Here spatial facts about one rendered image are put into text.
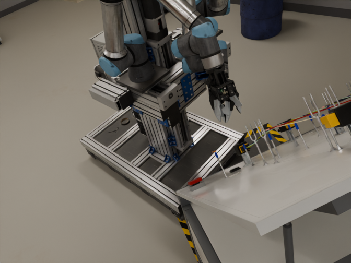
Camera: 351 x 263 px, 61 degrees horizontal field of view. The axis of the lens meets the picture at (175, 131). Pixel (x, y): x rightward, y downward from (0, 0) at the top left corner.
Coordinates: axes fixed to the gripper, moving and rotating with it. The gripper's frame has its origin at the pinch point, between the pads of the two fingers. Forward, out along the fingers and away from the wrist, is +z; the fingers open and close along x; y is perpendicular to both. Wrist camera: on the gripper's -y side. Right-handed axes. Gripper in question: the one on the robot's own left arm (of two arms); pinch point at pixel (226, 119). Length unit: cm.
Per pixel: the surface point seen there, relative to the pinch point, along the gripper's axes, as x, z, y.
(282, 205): 55, 26, 69
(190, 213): -20.5, 41.3, 5.1
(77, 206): -168, 48, -16
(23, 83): -373, -113, -43
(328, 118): 55, 12, 46
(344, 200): 60, 26, 58
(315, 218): 25, 44, -22
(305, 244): 24, 53, -13
